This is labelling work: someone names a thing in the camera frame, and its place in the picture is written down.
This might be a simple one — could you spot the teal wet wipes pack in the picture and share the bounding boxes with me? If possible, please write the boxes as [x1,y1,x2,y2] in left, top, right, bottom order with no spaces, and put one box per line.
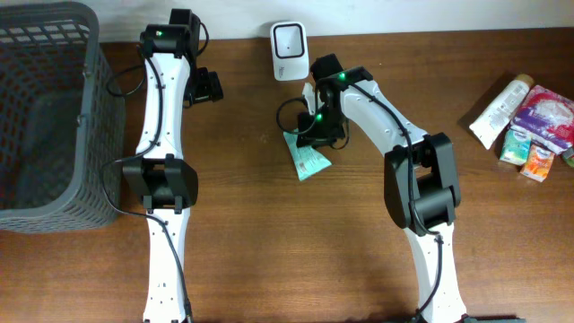
[283,132,332,181]

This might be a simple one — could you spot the white cream tube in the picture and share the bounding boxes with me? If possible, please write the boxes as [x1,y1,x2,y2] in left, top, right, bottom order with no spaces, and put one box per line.
[469,74,535,150]

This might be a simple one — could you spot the small white green packet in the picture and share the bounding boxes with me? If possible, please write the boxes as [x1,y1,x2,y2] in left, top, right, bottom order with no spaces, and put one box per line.
[500,129,531,166]

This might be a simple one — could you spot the small orange packet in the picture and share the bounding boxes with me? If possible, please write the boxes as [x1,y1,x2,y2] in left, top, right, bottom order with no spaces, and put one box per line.
[520,144,555,182]

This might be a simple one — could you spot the purple pink tissue pack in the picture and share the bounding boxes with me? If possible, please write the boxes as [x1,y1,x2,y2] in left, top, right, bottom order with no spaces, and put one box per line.
[510,85,573,154]

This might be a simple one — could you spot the green lid glass jar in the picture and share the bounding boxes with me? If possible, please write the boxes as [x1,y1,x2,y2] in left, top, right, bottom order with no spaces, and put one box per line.
[561,147,574,168]

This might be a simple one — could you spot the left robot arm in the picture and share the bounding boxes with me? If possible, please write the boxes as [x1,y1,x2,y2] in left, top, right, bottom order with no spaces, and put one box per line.
[122,9,223,323]

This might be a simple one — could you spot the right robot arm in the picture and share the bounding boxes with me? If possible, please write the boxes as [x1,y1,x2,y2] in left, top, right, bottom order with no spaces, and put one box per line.
[296,54,467,322]

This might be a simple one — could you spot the white barcode scanner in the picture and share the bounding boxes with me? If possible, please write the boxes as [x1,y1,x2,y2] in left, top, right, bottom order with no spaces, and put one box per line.
[270,22,309,82]

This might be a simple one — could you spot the dark grey plastic basket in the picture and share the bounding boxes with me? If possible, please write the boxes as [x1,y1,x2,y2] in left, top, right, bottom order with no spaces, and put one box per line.
[1,2,126,233]

